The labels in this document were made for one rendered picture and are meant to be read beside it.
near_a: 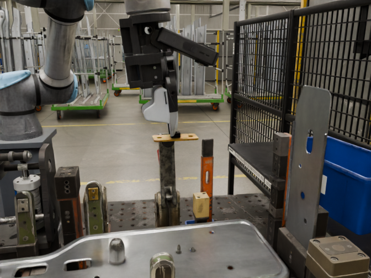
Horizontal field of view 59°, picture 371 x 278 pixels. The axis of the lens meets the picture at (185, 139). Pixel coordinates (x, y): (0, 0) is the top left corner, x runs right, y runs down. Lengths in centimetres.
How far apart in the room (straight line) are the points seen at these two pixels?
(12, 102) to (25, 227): 56
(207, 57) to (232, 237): 41
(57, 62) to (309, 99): 81
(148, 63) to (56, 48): 63
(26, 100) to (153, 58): 79
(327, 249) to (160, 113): 39
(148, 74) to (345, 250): 47
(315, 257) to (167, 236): 31
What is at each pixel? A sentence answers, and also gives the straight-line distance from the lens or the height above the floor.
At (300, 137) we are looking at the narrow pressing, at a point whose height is 123.
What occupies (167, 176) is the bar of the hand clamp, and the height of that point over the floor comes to 111.
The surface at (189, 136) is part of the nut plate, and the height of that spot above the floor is 125.
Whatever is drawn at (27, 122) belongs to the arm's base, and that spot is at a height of 116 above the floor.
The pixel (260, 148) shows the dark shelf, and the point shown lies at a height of 103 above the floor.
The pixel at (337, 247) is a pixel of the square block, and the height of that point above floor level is 106.
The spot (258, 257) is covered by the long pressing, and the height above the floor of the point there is 100.
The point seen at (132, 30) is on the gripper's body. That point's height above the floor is 144.
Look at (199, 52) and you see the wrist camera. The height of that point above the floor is 141.
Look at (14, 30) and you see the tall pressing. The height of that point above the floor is 177.
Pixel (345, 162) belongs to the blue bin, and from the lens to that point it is 102.
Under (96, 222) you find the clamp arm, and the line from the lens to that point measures 83.
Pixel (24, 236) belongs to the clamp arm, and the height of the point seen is 101.
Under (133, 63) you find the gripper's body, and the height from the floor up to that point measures 139.
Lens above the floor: 141
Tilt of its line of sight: 16 degrees down
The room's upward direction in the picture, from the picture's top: straight up
